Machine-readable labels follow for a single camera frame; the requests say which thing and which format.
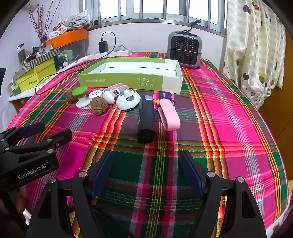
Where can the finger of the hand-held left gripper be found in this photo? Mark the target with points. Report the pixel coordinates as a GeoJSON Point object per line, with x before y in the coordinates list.
{"type": "Point", "coordinates": [29, 130]}
{"type": "Point", "coordinates": [61, 137]}

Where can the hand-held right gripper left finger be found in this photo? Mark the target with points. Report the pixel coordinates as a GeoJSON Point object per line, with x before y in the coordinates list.
{"type": "Point", "coordinates": [101, 174]}

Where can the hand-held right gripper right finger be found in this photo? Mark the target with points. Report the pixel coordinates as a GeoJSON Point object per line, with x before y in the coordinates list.
{"type": "Point", "coordinates": [193, 176]}

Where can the small brown walnut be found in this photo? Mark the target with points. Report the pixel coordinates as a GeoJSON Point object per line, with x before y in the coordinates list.
{"type": "Point", "coordinates": [70, 97]}

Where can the green topped white stand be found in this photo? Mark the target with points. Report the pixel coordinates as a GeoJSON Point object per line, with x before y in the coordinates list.
{"type": "Point", "coordinates": [80, 92]}

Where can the large brown walnut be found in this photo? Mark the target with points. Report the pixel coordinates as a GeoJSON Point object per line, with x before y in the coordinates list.
{"type": "Point", "coordinates": [99, 106]}

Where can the white round cap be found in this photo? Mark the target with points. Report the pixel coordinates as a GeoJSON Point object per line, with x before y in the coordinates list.
{"type": "Point", "coordinates": [95, 95]}

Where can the white knob gadget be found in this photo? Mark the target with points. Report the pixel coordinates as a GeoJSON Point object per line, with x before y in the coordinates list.
{"type": "Point", "coordinates": [109, 98]}

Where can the pink oblong device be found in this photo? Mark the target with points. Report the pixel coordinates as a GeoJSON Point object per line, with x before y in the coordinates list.
{"type": "Point", "coordinates": [169, 115]}

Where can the black rectangular device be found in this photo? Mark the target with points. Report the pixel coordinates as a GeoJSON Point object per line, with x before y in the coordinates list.
{"type": "Point", "coordinates": [146, 119]}

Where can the pink white clip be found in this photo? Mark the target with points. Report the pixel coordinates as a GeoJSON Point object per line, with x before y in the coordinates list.
{"type": "Point", "coordinates": [116, 88]}

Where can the white grey round gadget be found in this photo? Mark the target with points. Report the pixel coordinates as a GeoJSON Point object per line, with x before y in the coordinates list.
{"type": "Point", "coordinates": [127, 100]}

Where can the green white cardboard box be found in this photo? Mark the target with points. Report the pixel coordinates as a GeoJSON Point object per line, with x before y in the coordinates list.
{"type": "Point", "coordinates": [128, 80]}

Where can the person's left hand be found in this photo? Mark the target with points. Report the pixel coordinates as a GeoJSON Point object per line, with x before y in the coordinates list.
{"type": "Point", "coordinates": [19, 199]}

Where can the plaid tablecloth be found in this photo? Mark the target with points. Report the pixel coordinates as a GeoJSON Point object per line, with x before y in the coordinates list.
{"type": "Point", "coordinates": [217, 128]}

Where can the yellow green shoebox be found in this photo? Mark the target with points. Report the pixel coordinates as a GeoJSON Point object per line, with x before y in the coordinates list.
{"type": "Point", "coordinates": [36, 76]}

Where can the grey zigzag patterned box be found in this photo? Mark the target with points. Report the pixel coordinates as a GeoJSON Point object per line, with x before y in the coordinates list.
{"type": "Point", "coordinates": [41, 58]}

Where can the glass jar black lid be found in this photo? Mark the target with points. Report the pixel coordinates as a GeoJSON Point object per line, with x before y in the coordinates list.
{"type": "Point", "coordinates": [21, 53]}

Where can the black power adapter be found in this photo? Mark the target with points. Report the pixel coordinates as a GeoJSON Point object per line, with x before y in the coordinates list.
{"type": "Point", "coordinates": [103, 47]}

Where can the orange lidded storage bin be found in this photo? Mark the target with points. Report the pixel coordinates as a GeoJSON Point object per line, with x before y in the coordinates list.
{"type": "Point", "coordinates": [68, 36]}

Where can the white power strip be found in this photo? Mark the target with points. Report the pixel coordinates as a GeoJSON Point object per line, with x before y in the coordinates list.
{"type": "Point", "coordinates": [119, 53]}

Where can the colourful paper packets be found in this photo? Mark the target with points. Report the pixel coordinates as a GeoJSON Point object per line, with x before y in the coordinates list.
{"type": "Point", "coordinates": [58, 32]}

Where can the pink flower branches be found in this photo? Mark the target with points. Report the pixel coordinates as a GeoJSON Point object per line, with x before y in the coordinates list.
{"type": "Point", "coordinates": [41, 22]}

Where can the wooden cabinet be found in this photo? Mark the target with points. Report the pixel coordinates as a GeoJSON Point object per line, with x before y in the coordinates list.
{"type": "Point", "coordinates": [279, 109]}

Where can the bag of white items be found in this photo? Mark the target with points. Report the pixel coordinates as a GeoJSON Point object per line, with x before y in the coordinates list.
{"type": "Point", "coordinates": [76, 20]}

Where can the grey fan heater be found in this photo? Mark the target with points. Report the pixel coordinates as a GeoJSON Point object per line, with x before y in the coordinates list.
{"type": "Point", "coordinates": [184, 49]}

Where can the heart print curtain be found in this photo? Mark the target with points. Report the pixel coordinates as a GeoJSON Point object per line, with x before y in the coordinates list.
{"type": "Point", "coordinates": [254, 50]}

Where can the metal window grille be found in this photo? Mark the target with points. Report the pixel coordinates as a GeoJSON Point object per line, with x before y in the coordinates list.
{"type": "Point", "coordinates": [155, 21]}

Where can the black object on sill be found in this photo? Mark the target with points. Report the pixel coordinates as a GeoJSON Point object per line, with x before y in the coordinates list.
{"type": "Point", "coordinates": [195, 22]}

